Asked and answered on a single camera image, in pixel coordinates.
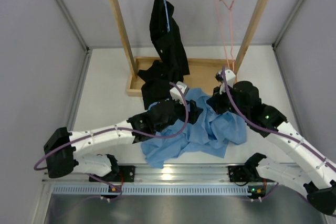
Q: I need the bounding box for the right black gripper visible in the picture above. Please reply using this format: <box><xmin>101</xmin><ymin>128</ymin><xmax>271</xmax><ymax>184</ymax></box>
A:
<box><xmin>207</xmin><ymin>83</ymin><xmax>249</xmax><ymax>119</ymax></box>

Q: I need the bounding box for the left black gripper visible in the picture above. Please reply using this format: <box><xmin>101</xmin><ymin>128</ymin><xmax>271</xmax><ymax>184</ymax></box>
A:
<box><xmin>156</xmin><ymin>95</ymin><xmax>203</xmax><ymax>132</ymax></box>

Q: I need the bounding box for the light blue shirt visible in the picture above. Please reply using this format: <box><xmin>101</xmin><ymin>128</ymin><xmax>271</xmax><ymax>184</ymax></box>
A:
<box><xmin>141</xmin><ymin>88</ymin><xmax>247</xmax><ymax>168</ymax></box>

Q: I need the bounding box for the pink wire hanger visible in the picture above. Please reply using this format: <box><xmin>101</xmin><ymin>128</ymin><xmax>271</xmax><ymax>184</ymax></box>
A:
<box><xmin>214</xmin><ymin>0</ymin><xmax>236</xmax><ymax>71</ymax></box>

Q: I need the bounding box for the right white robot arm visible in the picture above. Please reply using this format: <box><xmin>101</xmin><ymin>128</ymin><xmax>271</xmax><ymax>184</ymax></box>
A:
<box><xmin>207</xmin><ymin>81</ymin><xmax>335</xmax><ymax>216</ymax></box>

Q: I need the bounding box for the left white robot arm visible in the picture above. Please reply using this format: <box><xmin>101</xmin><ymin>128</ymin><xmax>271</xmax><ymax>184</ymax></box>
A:
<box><xmin>44</xmin><ymin>100</ymin><xmax>203</xmax><ymax>182</ymax></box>

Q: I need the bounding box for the black shirt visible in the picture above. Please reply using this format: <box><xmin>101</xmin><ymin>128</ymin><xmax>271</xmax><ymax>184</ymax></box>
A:
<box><xmin>138</xmin><ymin>0</ymin><xmax>190</xmax><ymax>110</ymax></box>

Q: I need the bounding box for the wooden clothes rack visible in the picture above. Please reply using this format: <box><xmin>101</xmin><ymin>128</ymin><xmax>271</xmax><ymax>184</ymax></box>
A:
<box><xmin>109</xmin><ymin>0</ymin><xmax>268</xmax><ymax>97</ymax></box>

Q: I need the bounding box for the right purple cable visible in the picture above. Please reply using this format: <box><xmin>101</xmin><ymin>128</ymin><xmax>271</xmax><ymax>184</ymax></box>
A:
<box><xmin>220</xmin><ymin>66</ymin><xmax>336</xmax><ymax>167</ymax></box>

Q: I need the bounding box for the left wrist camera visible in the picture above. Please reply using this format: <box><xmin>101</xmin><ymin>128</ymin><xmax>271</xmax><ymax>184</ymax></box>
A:
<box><xmin>170</xmin><ymin>81</ymin><xmax>189</xmax><ymax>104</ymax></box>

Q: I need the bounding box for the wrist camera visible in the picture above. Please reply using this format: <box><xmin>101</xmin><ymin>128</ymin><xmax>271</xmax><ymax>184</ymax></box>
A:
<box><xmin>170</xmin><ymin>81</ymin><xmax>189</xmax><ymax>104</ymax></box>
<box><xmin>215</xmin><ymin>69</ymin><xmax>236</xmax><ymax>94</ymax></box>

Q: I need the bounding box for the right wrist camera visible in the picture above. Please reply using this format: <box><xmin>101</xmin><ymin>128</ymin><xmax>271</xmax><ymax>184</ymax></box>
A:
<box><xmin>215</xmin><ymin>69</ymin><xmax>236</xmax><ymax>94</ymax></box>

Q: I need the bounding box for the aluminium mounting rail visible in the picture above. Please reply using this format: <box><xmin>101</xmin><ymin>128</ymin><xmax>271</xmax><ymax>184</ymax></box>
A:
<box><xmin>41</xmin><ymin>163</ymin><xmax>316</xmax><ymax>185</ymax></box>

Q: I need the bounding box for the blue wire hanger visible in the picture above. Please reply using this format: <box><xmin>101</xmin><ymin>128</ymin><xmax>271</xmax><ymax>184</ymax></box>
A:
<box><xmin>163</xmin><ymin>0</ymin><xmax>171</xmax><ymax>33</ymax></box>

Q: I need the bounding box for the slotted cable duct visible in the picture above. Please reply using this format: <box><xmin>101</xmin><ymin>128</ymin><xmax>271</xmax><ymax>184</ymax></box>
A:
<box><xmin>52</xmin><ymin>184</ymin><xmax>263</xmax><ymax>196</ymax></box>

